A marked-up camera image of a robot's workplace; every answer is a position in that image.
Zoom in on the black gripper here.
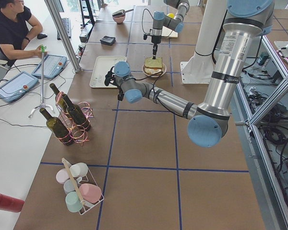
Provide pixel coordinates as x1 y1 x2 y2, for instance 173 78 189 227
144 28 162 59
104 66 124 101

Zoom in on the bread slice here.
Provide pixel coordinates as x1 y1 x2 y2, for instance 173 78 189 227
144 57 163 69

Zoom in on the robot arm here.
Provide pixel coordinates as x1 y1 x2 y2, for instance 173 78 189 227
105 0 275 147
143 0 190 59

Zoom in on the cream bear tray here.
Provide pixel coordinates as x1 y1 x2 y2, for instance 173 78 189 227
89 56 127 89

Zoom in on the wooden cutting board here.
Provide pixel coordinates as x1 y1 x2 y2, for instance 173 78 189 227
162 26 178 39

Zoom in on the white round plate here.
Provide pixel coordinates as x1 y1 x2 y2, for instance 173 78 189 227
142 63 167 78

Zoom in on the fried egg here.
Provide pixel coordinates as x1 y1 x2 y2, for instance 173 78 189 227
144 69 161 75

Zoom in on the yellow lemon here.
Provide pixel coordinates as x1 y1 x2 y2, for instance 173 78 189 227
167 13 175 19

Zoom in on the grey folded cloth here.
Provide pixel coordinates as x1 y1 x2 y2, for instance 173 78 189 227
99 35 116 46

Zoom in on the pink bowl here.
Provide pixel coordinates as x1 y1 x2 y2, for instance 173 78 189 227
112 15 125 24

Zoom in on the metal scoop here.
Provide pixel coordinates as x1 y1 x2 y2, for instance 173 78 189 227
112 9 134 17

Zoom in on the far teach pendant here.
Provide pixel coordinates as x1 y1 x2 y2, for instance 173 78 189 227
44 54 67 79

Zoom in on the teach pendant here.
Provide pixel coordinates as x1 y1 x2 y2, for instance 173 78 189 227
0 71 38 103
44 54 67 79

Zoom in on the black keyboard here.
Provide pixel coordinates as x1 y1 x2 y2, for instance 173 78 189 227
61 18 72 38

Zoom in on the dark green wine bottle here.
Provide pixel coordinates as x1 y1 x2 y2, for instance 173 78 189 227
39 108 74 146

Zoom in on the near teach pendant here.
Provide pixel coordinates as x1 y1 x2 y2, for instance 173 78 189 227
0 71 38 103

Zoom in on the white cup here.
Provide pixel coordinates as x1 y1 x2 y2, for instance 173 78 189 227
69 162 88 177

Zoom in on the light pink cup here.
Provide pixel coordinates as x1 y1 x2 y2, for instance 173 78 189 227
56 169 70 184

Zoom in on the person in black shirt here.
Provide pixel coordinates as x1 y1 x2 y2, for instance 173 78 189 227
0 0 43 66

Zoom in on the pale blue cup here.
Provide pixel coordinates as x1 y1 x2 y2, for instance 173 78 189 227
63 179 75 195

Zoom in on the mint green cup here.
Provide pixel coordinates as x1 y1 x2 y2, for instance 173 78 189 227
65 191 83 213

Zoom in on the red cylinder bottle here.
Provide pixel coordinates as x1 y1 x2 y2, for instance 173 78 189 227
0 194 24 213

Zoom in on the copper wire bottle rack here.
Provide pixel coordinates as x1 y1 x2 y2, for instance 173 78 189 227
55 91 94 145

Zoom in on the metal stand green handle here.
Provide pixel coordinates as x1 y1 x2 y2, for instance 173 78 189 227
28 45 54 118

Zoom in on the aluminium frame post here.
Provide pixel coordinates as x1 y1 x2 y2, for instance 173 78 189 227
44 0 82 73

